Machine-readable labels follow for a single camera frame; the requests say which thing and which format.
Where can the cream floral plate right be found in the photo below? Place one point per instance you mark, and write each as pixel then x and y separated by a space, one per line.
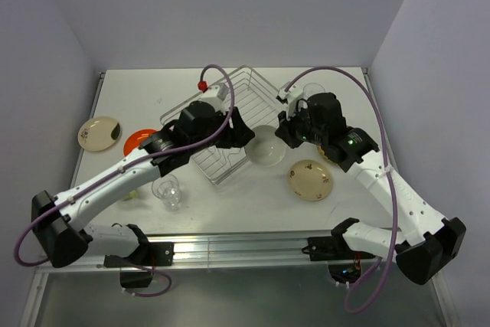
pixel 310 180

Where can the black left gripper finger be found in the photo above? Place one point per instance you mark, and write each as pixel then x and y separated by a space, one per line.
pixel 221 142
pixel 240 133

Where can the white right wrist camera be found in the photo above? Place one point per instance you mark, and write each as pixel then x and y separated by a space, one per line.
pixel 289 95

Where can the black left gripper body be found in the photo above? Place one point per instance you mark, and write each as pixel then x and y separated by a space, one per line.
pixel 219 122

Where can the white ceramic bowl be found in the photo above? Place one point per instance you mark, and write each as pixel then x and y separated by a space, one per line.
pixel 265 149

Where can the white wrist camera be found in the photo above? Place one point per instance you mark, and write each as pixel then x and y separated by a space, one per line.
pixel 289 95
pixel 215 96

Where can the pale yellow mug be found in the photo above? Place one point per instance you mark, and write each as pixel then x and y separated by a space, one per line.
pixel 132 195

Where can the yellow woven pattern plate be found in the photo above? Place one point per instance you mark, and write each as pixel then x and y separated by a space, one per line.
pixel 325 157

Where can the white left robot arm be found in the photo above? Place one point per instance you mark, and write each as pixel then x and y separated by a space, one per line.
pixel 60 221

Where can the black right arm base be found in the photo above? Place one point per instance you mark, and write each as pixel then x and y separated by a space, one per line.
pixel 334 248

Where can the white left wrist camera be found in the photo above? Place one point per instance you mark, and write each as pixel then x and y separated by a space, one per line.
pixel 215 96

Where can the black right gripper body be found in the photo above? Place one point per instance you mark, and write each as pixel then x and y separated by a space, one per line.
pixel 315 134

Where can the cream floral plate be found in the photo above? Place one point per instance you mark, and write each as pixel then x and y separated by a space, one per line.
pixel 99 133
pixel 310 180

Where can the clear glass near rack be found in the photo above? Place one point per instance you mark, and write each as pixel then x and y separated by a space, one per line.
pixel 311 89

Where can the cream floral plate left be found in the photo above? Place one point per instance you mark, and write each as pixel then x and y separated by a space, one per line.
pixel 99 133

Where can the orange plate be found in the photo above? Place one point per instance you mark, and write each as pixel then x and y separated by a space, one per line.
pixel 136 139

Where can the clear faceted drinking glass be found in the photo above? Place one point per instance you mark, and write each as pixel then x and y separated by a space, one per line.
pixel 167 190

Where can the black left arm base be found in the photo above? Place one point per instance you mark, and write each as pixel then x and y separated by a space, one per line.
pixel 145 258

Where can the aluminium table front rail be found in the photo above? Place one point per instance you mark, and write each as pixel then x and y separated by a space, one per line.
pixel 239 250

